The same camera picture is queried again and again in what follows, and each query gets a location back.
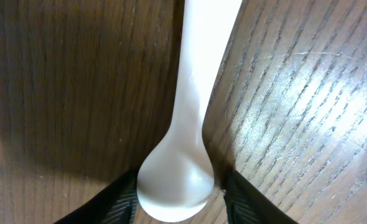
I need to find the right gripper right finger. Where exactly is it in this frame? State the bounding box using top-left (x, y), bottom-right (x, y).
top-left (223, 170), bottom-right (297, 224)

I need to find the cream plastic spoon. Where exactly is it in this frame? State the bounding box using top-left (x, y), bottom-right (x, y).
top-left (137, 0), bottom-right (241, 223)

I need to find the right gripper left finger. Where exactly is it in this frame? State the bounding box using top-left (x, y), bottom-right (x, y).
top-left (56, 169), bottom-right (138, 224)

